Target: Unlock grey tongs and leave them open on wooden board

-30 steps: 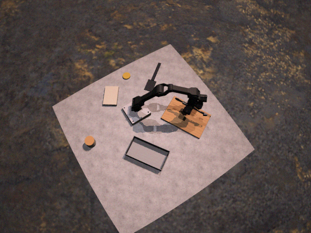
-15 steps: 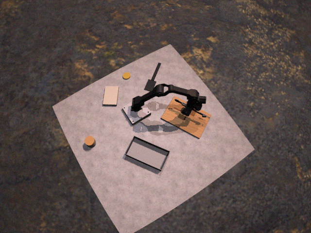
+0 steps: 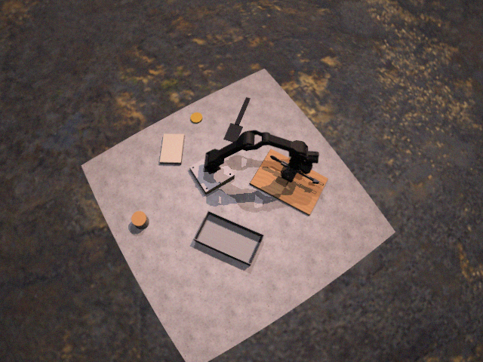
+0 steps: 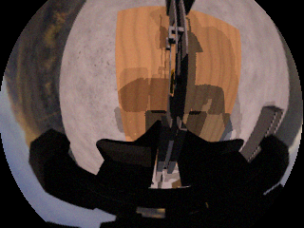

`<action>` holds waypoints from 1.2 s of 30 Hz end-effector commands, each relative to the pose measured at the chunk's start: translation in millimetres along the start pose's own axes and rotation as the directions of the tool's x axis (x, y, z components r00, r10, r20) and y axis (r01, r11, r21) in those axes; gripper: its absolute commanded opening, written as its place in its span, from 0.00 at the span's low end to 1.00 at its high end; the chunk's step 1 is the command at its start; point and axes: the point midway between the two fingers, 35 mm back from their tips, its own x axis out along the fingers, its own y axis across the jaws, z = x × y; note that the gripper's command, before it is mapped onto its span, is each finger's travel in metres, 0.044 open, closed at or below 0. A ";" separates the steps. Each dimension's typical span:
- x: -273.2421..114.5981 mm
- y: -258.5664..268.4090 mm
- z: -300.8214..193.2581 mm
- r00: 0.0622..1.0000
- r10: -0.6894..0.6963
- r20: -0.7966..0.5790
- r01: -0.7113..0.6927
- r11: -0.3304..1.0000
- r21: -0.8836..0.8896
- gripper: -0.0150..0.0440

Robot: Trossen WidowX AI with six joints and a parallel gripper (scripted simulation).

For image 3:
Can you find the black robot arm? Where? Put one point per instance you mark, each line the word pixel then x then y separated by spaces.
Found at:
pixel 298 150

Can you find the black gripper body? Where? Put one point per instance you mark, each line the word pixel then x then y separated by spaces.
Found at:
pixel 289 173

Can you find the orange round disc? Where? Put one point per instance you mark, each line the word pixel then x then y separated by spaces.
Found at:
pixel 196 117

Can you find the black spatula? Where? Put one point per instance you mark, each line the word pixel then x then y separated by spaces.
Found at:
pixel 234 129

